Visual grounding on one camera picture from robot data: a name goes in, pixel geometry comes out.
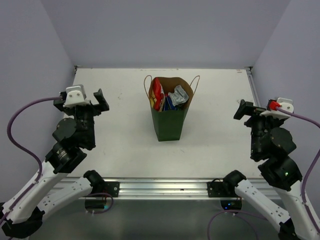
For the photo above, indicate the large red white chips bag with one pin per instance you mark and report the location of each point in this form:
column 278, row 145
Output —
column 157, row 95

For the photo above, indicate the silver snack packet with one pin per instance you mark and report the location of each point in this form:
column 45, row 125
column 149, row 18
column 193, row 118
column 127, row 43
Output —
column 178, row 96

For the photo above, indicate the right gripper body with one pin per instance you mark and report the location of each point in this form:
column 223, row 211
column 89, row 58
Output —
column 257, row 122

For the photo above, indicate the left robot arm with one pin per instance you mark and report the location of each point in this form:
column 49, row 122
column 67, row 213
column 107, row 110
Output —
column 23, row 215

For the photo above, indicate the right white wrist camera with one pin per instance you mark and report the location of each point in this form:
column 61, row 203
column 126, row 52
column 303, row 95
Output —
column 278, row 109

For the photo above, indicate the green paper bag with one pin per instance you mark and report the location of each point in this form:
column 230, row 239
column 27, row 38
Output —
column 168, row 125

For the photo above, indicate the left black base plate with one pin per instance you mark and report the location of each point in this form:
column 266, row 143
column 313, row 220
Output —
column 111, row 187

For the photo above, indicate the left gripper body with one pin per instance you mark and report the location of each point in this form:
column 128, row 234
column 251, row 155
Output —
column 83, row 113

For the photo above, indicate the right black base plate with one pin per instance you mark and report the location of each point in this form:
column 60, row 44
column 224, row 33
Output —
column 216, row 189

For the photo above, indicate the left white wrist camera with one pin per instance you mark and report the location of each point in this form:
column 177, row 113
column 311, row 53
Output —
column 75, row 96

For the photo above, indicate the blue Burts chips bag front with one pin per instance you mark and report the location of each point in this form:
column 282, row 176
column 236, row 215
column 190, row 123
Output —
column 168, row 105

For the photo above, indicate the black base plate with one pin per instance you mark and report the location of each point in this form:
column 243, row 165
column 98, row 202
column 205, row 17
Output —
column 111, row 187
column 216, row 189

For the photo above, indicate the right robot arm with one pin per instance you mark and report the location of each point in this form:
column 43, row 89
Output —
column 273, row 144

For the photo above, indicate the aluminium mounting rail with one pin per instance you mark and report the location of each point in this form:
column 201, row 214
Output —
column 161, row 188

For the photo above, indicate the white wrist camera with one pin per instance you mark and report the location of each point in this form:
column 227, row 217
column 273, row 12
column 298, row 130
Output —
column 278, row 109
column 75, row 96

